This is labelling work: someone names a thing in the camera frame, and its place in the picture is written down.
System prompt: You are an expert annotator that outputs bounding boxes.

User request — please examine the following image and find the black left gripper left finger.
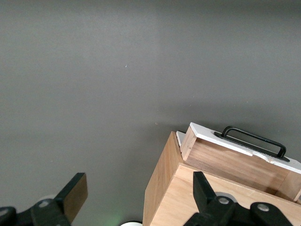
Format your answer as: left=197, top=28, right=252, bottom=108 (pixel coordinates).
left=0, top=172, right=88, bottom=226

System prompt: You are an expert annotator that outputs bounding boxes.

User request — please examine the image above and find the white-fronted drawer with handle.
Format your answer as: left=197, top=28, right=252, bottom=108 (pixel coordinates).
left=180, top=121, right=301, bottom=205

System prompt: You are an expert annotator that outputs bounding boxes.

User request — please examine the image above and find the black drawer handle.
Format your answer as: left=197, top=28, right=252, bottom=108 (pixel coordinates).
left=213, top=125, right=291, bottom=162

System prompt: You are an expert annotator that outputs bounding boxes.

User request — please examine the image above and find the wooden drawer cabinet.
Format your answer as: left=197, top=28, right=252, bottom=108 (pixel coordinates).
left=142, top=131, right=301, bottom=226

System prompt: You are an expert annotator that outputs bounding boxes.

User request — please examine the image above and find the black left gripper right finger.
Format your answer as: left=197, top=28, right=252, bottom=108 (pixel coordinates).
left=184, top=171, right=295, bottom=226

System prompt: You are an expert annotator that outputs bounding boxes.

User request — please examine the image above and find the white-fronted drawer without handle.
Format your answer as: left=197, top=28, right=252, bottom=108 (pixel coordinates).
left=175, top=130, right=183, bottom=151

